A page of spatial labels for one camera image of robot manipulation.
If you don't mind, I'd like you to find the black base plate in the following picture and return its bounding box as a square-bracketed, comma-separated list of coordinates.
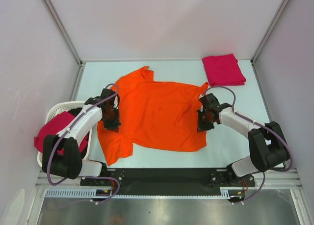
[80, 168, 255, 196]

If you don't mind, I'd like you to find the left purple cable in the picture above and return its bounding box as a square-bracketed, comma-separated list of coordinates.
[45, 83, 121, 208]

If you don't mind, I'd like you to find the grey slotted cable duct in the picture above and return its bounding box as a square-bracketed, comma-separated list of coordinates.
[46, 188, 243, 199]

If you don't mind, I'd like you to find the white plastic laundry basket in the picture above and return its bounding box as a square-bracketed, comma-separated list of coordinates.
[45, 101, 93, 160]

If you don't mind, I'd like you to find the orange t shirt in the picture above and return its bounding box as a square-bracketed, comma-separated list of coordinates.
[97, 66, 209, 165]

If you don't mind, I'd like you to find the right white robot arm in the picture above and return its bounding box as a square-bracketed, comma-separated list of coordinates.
[197, 93, 291, 186]

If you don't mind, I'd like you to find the black garment in basket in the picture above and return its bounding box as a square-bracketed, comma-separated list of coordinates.
[67, 108, 82, 117]

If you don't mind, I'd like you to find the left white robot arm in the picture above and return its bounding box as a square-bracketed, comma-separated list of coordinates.
[42, 86, 121, 186]

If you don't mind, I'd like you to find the magenta t shirt in basket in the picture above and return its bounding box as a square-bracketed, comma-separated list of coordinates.
[34, 111, 89, 158]

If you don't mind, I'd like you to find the aluminium frame rail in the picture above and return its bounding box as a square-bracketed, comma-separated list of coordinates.
[34, 169, 303, 189]

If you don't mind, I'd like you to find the folded magenta t shirt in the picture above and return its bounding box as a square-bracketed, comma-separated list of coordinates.
[202, 54, 247, 86]

